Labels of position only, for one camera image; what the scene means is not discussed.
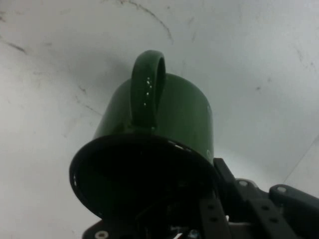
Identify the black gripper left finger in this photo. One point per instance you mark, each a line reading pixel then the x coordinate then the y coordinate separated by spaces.
pixel 214 219

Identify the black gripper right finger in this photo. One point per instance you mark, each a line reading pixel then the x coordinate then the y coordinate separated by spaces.
pixel 294 206

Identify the green enamel mug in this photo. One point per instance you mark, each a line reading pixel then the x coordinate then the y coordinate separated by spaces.
pixel 179 112

